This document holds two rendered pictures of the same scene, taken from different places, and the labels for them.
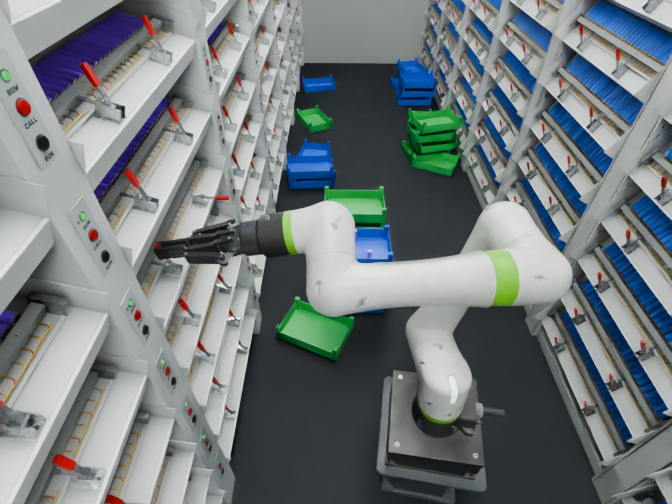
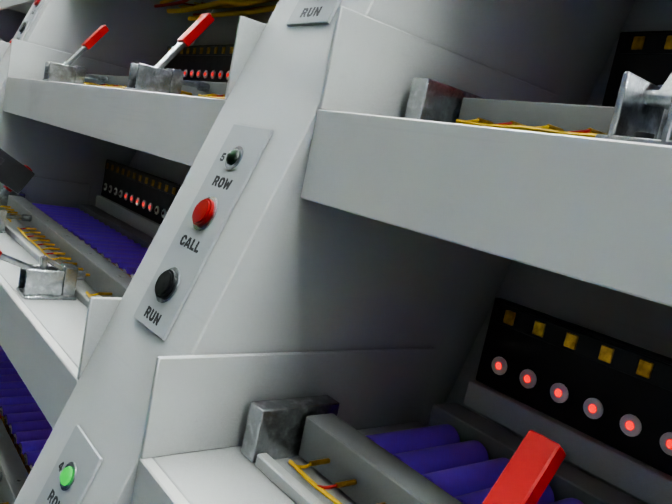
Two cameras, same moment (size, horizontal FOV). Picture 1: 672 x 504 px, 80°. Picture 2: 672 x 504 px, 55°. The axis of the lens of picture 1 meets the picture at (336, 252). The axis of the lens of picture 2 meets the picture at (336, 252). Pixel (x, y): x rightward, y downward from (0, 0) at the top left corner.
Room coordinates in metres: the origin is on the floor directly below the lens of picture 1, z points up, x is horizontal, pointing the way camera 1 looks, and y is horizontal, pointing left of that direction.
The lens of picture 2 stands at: (1.44, 0.18, 0.99)
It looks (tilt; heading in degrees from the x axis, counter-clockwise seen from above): 5 degrees up; 140
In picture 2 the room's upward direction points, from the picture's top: 27 degrees clockwise
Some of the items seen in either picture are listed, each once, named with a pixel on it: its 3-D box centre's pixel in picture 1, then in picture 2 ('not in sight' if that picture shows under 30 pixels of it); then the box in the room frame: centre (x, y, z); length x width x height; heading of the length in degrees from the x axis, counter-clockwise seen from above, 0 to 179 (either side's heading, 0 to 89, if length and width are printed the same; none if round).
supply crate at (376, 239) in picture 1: (356, 245); not in sight; (1.31, -0.09, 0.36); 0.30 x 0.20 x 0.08; 90
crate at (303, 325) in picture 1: (315, 327); not in sight; (1.09, 0.09, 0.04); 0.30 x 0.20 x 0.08; 66
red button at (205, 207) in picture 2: not in sight; (207, 214); (1.13, 0.35, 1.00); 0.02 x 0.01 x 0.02; 0
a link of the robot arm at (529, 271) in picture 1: (524, 275); not in sight; (0.57, -0.39, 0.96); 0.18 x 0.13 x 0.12; 97
